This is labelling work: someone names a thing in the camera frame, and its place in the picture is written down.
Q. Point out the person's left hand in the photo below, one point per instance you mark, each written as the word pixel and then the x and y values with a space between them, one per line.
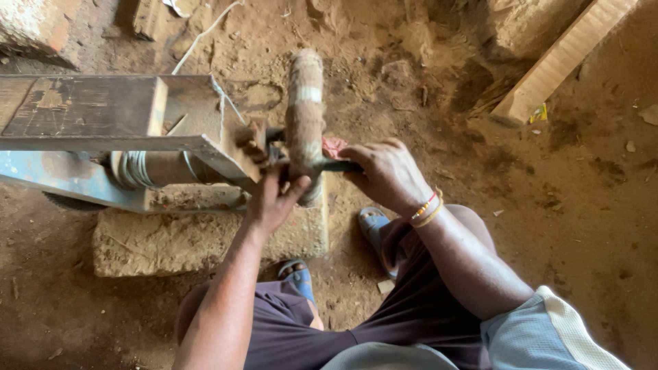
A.
pixel 270 203

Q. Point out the person's right hand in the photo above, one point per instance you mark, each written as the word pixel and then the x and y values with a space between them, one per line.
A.
pixel 390 172

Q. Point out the dark metal chisel blade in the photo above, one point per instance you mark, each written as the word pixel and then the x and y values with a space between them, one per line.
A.
pixel 336 165

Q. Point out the blue sandal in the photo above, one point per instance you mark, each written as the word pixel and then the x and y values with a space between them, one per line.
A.
pixel 371 223
pixel 301 280

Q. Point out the yellow thread wristband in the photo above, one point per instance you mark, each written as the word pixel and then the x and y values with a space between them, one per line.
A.
pixel 432 214

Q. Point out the red cloth scrap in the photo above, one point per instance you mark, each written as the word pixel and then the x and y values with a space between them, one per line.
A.
pixel 333 146

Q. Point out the dusty grinding wheel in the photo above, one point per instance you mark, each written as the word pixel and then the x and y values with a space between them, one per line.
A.
pixel 305 113

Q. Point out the large stone block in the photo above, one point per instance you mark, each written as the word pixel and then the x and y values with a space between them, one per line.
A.
pixel 180 241

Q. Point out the small wood chip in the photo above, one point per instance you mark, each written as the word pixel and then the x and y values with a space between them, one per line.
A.
pixel 385 286

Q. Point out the dusty motor cylinder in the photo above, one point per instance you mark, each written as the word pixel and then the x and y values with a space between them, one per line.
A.
pixel 159 168

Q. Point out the dark purple shorts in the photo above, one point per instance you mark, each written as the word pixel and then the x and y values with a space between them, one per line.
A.
pixel 411 313

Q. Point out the yellow wrapper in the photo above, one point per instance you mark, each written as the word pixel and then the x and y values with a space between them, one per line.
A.
pixel 538 113

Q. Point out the toothed circular saw blade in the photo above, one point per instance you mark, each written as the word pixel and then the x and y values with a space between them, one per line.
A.
pixel 72 202

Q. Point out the dusty rubble stone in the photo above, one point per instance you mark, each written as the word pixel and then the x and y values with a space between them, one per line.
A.
pixel 524 25

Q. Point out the light wooden plank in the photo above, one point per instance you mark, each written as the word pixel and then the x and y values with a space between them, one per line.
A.
pixel 558 61

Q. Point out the light blue shirt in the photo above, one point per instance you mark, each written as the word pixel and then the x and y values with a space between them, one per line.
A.
pixel 534 339

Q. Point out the weathered red brick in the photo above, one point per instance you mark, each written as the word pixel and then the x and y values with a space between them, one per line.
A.
pixel 36 28

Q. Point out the rusty metal machine frame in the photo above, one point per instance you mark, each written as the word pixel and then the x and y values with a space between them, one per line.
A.
pixel 205 144

